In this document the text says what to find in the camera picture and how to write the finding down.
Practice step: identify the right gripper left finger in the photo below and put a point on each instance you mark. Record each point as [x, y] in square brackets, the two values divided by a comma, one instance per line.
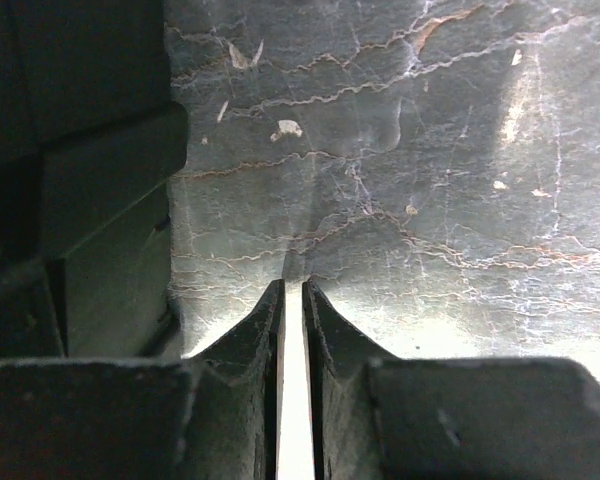
[212, 416]

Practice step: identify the black plastic tool box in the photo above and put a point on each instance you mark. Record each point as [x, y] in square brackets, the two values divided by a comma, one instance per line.
[89, 137]

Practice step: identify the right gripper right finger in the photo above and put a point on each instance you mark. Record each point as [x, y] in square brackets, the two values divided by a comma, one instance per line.
[378, 416]

